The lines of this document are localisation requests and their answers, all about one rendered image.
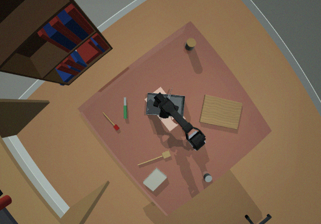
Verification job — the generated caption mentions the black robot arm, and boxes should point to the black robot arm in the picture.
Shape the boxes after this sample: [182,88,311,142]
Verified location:
[154,93,206,150]

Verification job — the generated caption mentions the light wooden board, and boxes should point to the light wooden board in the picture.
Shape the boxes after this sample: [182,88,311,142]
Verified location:
[200,94,242,129]

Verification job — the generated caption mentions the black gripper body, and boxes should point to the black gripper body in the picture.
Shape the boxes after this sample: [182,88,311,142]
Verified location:
[153,100,179,111]

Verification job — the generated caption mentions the white cylinder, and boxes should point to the white cylinder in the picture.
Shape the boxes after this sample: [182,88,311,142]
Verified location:
[204,173,212,182]

